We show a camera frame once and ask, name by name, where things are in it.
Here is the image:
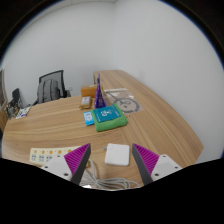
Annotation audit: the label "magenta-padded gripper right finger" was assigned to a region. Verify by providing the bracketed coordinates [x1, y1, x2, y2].
[131, 143, 183, 186]

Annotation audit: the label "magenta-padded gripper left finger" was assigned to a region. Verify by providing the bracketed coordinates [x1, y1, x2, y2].
[40, 143, 92, 186]

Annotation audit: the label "white charger block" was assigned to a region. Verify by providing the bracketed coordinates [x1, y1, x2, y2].
[104, 143, 131, 167]

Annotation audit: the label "cream power strip orange switches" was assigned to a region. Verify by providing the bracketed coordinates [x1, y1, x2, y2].
[29, 145, 83, 165]

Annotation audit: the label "small blue packet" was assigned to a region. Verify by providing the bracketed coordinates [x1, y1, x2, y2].
[83, 110, 96, 127]

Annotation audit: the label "green folded cloth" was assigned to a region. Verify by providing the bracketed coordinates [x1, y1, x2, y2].
[92, 103, 129, 133]

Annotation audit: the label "green white leaflet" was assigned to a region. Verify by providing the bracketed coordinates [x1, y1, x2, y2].
[14, 105, 33, 119]

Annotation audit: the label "teal printed booklet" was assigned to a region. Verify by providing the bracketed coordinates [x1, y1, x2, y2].
[92, 104, 123, 124]

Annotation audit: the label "clear plastic bag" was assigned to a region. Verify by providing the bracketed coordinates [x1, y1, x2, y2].
[103, 87, 144, 114]

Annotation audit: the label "dark printed boxes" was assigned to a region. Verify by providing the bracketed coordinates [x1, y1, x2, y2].
[3, 98, 21, 118]

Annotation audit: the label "grey backpack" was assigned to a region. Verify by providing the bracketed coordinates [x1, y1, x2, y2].
[36, 78, 62, 104]

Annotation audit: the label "orange-brown cardboard box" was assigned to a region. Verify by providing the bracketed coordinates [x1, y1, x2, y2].
[80, 84, 98, 99]

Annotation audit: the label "black mesh office chair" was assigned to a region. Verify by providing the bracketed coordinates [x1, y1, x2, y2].
[33, 69, 72, 105]

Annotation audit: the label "white power strip cable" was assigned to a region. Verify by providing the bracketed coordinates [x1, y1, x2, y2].
[79, 159, 142, 190]

